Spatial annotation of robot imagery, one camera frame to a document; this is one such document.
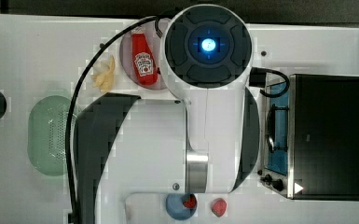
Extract green plastic strainer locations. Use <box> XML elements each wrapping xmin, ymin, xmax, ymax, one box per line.
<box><xmin>27</xmin><ymin>95</ymin><xmax>71</xmax><ymax>176</ymax></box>

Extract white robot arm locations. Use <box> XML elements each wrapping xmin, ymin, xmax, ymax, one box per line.
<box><xmin>74</xmin><ymin>4</ymin><xmax>259</xmax><ymax>224</ymax></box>

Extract red ketchup bottle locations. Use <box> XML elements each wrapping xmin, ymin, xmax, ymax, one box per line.
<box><xmin>131</xmin><ymin>26</ymin><xmax>158</xmax><ymax>86</ymax></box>

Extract peeled toy banana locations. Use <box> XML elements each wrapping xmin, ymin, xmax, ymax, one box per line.
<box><xmin>92</xmin><ymin>55</ymin><xmax>116</xmax><ymax>93</ymax></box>

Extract grey round plate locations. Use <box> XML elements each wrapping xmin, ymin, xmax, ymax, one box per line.
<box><xmin>119</xmin><ymin>21</ymin><xmax>166</xmax><ymax>91</ymax></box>

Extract blue round bowl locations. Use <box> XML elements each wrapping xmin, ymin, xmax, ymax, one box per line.
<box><xmin>165</xmin><ymin>194</ymin><xmax>197</xmax><ymax>220</ymax></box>

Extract red toy strawberry on table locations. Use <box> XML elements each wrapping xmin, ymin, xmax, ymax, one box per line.
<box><xmin>211</xmin><ymin>198</ymin><xmax>228</xmax><ymax>217</ymax></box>

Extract black toaster oven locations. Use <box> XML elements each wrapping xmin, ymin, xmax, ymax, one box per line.
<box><xmin>258</xmin><ymin>74</ymin><xmax>359</xmax><ymax>201</ymax></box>

